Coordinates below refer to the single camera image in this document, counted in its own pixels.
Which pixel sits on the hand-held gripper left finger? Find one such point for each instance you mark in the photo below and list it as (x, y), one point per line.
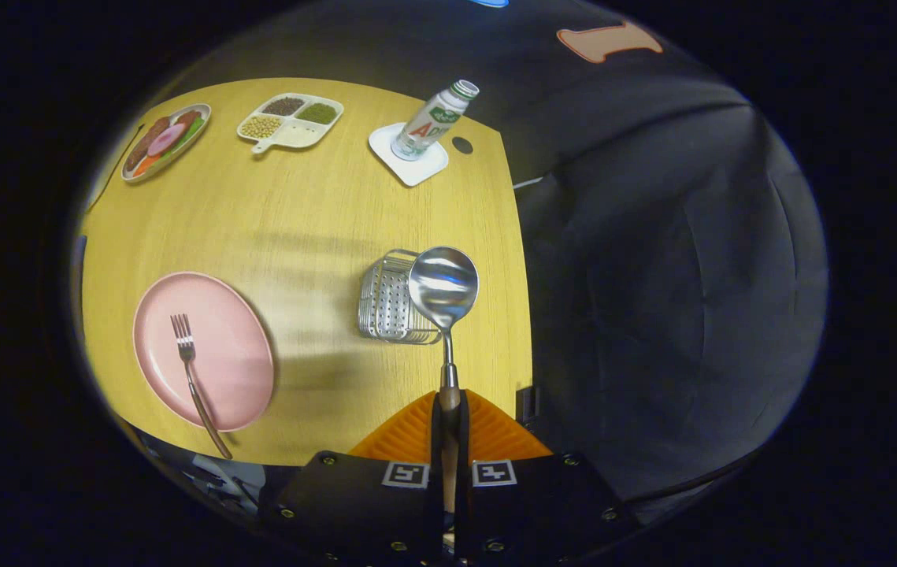
(436, 449)

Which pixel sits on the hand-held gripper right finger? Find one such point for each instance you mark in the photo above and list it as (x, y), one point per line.
(464, 449)

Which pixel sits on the pink round plate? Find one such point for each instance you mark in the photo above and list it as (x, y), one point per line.
(235, 370)

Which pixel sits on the white square coaster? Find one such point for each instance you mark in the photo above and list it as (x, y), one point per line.
(420, 169)

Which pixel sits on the white drink bottle green label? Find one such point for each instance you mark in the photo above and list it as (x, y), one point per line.
(432, 122)

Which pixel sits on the white divided grain dish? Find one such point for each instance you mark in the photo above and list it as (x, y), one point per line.
(290, 122)

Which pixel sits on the white round food plate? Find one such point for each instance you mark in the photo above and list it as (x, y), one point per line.
(194, 142)

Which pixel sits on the green vegetable leaf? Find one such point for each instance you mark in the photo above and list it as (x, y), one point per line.
(192, 134)

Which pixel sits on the orange carrot slice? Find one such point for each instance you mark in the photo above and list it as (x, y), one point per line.
(145, 165)

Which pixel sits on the pink round ham slice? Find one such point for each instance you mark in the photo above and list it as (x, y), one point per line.
(166, 139)

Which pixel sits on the small brown meat piece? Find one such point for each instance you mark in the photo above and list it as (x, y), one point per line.
(188, 118)

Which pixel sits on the large brown meat piece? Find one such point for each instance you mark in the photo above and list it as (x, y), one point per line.
(145, 146)

